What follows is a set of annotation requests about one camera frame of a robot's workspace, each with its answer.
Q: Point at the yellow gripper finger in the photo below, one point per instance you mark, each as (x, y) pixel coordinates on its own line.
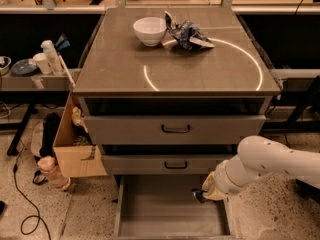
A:
(209, 182)
(214, 194)

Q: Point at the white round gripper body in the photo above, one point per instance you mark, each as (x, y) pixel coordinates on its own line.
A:
(222, 180)

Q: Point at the dark blue rxbar wrapper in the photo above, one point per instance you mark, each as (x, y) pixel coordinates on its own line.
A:
(198, 194)

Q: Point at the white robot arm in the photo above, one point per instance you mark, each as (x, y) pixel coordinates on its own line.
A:
(258, 158)

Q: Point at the grey top drawer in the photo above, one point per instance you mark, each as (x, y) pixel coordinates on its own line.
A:
(172, 130)

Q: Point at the grey open bottom drawer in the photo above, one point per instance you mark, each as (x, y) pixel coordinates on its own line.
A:
(162, 207)

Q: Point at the grey middle drawer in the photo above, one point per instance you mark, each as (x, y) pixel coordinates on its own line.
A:
(162, 164)

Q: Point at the grey drawer cabinet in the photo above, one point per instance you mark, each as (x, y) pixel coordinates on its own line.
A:
(123, 77)

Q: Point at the brown cardboard box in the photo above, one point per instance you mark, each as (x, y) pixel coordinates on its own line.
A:
(75, 160)

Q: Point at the crumpled blue chip bag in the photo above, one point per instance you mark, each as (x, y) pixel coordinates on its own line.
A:
(187, 34)

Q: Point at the pink plastic bottle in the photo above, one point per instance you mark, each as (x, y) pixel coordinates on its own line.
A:
(51, 170)

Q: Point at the white ceramic bowl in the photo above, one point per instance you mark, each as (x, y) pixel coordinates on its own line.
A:
(150, 30)

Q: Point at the black bag on floor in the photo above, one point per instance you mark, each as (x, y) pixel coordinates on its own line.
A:
(43, 136)

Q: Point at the white spray bottle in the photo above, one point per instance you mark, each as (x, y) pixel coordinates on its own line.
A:
(52, 57)

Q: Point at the black table leg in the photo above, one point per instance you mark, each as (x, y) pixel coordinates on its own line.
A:
(12, 150)

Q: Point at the white paper cup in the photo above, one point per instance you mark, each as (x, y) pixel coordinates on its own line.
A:
(42, 62)

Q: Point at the blue round plate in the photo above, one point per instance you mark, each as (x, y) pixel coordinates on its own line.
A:
(25, 67)

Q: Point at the grey side shelf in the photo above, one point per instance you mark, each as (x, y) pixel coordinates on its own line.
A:
(37, 82)

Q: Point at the small bowl at left edge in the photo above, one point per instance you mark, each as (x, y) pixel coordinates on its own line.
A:
(4, 65)

